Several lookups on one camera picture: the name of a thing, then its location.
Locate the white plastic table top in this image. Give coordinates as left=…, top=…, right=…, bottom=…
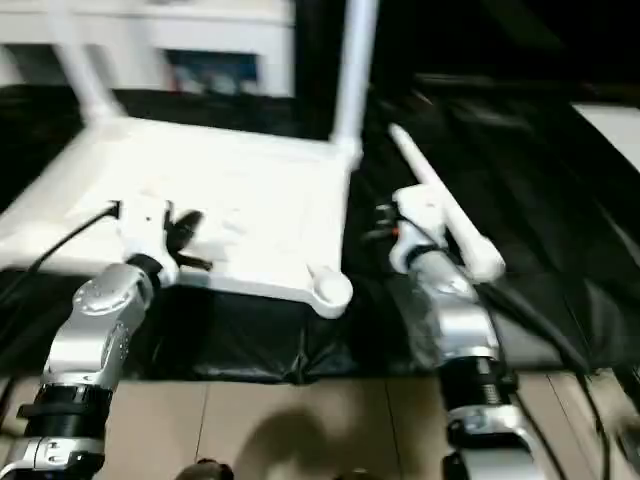
left=0, top=112, right=364, bottom=320

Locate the black mat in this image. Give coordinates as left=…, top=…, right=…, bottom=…
left=0, top=84, right=640, bottom=386

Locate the white cabinet with glass doors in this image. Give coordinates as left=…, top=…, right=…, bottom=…
left=0, top=0, right=296, bottom=99

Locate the white flat board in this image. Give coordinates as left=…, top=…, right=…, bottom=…
left=572, top=102, right=640, bottom=171

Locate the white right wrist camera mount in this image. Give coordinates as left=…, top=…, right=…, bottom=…
left=389, top=187, right=449, bottom=274

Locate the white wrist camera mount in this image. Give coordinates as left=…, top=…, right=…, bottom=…
left=389, top=187, right=449, bottom=274
left=117, top=197, right=181, bottom=286

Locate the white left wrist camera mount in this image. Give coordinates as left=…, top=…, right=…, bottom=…
left=117, top=197, right=181, bottom=286

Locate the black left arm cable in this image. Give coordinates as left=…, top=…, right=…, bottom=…
left=0, top=199, right=121, bottom=301

